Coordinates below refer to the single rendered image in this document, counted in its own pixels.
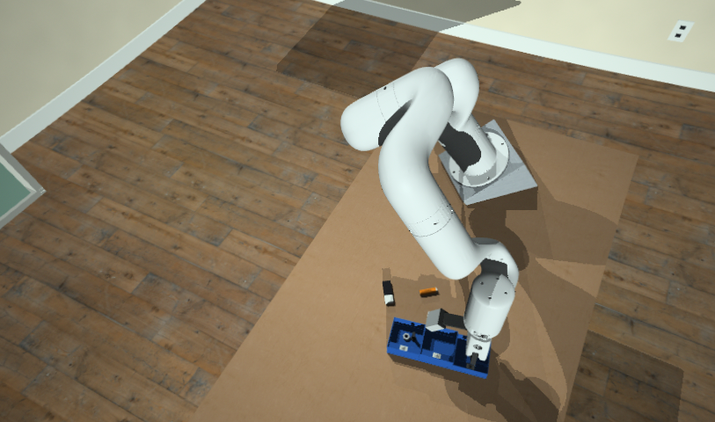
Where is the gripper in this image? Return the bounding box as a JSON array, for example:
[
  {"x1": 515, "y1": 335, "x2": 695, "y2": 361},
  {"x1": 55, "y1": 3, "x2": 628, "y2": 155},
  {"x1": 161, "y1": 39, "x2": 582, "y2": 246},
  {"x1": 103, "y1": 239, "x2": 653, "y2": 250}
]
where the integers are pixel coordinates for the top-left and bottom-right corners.
[{"x1": 465, "y1": 332, "x2": 492, "y2": 365}]

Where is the blue open-top bin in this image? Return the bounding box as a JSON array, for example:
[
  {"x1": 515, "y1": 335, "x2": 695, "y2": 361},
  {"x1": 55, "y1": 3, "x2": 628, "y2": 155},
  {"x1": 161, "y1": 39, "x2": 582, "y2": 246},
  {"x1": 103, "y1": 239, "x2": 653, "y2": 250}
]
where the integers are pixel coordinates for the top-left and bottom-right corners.
[{"x1": 387, "y1": 317, "x2": 491, "y2": 379}]

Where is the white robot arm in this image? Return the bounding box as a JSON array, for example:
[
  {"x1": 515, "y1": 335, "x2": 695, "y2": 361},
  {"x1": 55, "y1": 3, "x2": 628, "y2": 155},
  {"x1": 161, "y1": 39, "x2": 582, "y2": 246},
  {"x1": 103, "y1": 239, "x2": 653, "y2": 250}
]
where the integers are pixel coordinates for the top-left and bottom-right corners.
[{"x1": 340, "y1": 58, "x2": 519, "y2": 340}]

